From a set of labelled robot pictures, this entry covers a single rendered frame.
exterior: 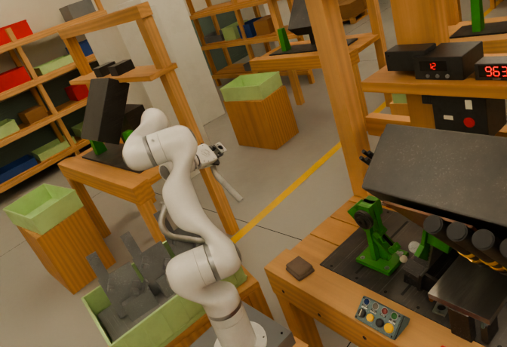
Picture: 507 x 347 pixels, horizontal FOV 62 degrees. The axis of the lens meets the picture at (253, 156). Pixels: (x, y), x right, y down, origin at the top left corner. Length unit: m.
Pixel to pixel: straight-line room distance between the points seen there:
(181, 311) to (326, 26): 1.29
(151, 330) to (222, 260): 0.64
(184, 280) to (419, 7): 1.11
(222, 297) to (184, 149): 0.47
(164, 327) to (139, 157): 0.81
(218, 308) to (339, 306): 0.45
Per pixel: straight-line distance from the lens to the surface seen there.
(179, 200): 1.28
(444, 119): 1.48
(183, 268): 1.30
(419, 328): 1.50
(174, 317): 1.87
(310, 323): 2.04
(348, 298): 1.61
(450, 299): 1.26
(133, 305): 2.00
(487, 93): 1.36
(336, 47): 1.79
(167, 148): 1.30
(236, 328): 1.45
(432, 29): 1.51
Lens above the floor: 2.06
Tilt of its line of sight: 25 degrees down
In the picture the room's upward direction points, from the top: 20 degrees counter-clockwise
